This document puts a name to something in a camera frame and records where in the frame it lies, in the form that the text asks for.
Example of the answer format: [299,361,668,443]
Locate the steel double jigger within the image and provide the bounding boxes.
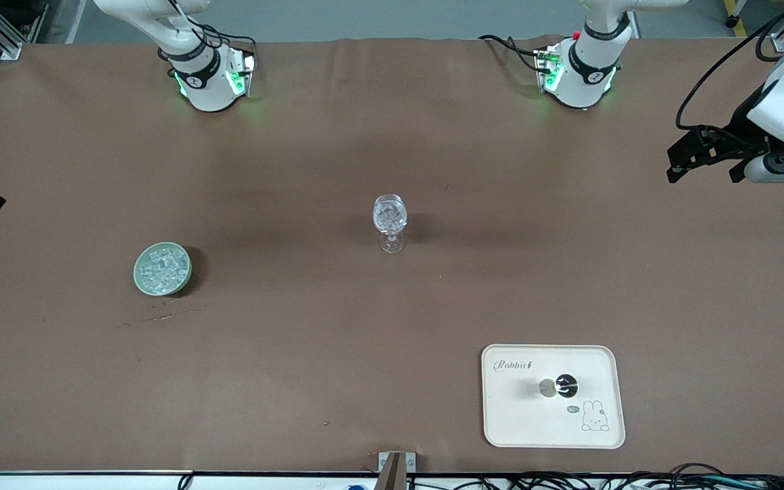
[538,373,580,401]

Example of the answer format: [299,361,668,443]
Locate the clear ice cubes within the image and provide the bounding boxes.
[142,248,187,293]

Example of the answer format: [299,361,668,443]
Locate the clear wine glass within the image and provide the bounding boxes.
[372,194,408,254]

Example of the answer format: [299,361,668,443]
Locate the metal base connector plate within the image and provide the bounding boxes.
[534,44,563,93]
[227,49,257,97]

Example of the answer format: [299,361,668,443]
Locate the green round bowl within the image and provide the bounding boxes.
[133,242,193,297]

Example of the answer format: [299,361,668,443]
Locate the cream rabbit print tray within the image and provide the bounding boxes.
[480,344,626,450]

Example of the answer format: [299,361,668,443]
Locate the brown table cover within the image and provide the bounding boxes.
[0,34,784,475]

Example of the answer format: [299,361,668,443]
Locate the black base cable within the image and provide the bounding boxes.
[478,34,551,73]
[198,26,258,56]

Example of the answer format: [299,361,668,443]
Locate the black cable bundle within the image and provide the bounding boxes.
[406,463,784,490]

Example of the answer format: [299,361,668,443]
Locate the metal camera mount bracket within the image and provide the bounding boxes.
[378,451,417,490]

